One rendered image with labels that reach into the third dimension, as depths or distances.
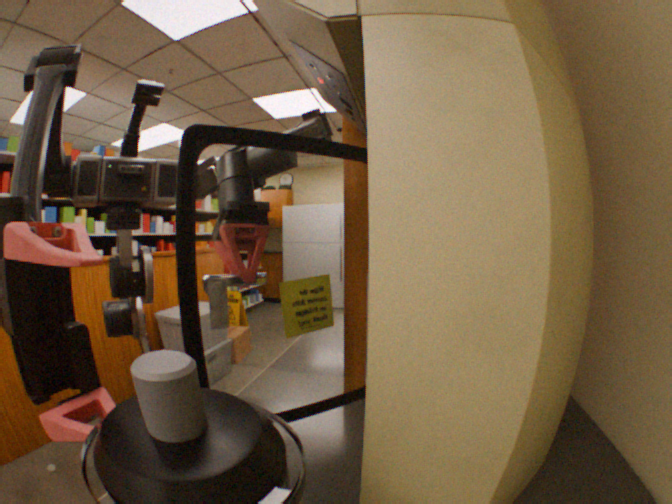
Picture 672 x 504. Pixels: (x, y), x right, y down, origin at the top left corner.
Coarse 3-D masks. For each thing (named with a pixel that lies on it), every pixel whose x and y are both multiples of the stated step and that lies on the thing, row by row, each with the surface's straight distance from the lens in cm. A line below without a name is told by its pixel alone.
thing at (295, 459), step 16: (272, 416) 16; (96, 432) 17; (288, 432) 15; (288, 448) 14; (80, 464) 15; (288, 464) 13; (304, 464) 13; (96, 480) 14; (288, 480) 12; (96, 496) 13; (112, 496) 13; (272, 496) 12; (288, 496) 12
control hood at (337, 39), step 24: (264, 0) 31; (288, 0) 27; (312, 0) 25; (336, 0) 24; (288, 24) 31; (312, 24) 26; (336, 24) 24; (360, 24) 24; (288, 48) 41; (312, 48) 32; (336, 48) 27; (360, 48) 26; (360, 72) 30; (360, 96) 35
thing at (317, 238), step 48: (240, 192) 36; (288, 192) 39; (336, 192) 42; (240, 240) 36; (288, 240) 38; (336, 240) 42; (240, 288) 37; (288, 288) 39; (336, 288) 42; (240, 336) 38; (288, 336) 40; (336, 336) 44; (240, 384) 40; (288, 384) 43; (336, 384) 47
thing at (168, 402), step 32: (160, 352) 13; (160, 384) 11; (192, 384) 12; (128, 416) 15; (160, 416) 12; (192, 416) 12; (224, 416) 14; (256, 416) 14; (96, 448) 15; (128, 448) 13; (160, 448) 13; (192, 448) 12; (224, 448) 12; (256, 448) 12; (128, 480) 12; (160, 480) 11; (192, 480) 11; (224, 480) 11; (256, 480) 12
